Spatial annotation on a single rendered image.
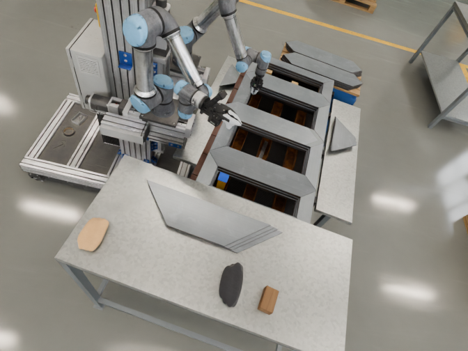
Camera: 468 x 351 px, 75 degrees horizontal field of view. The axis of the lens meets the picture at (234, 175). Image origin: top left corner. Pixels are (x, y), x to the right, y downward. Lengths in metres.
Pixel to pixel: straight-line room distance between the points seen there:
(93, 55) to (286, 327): 1.74
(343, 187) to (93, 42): 1.88
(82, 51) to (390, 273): 2.94
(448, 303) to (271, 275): 2.23
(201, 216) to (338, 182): 1.18
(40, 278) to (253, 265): 1.67
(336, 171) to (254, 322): 1.35
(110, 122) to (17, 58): 2.29
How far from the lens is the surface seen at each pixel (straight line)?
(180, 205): 1.54
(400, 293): 3.20
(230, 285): 1.43
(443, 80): 5.41
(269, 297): 1.44
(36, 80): 3.86
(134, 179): 1.65
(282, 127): 2.31
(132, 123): 2.00
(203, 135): 2.33
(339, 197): 2.28
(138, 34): 1.46
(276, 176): 2.01
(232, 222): 1.54
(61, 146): 2.93
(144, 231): 1.51
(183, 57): 1.58
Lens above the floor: 2.44
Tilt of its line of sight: 55 degrees down
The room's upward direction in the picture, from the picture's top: 20 degrees clockwise
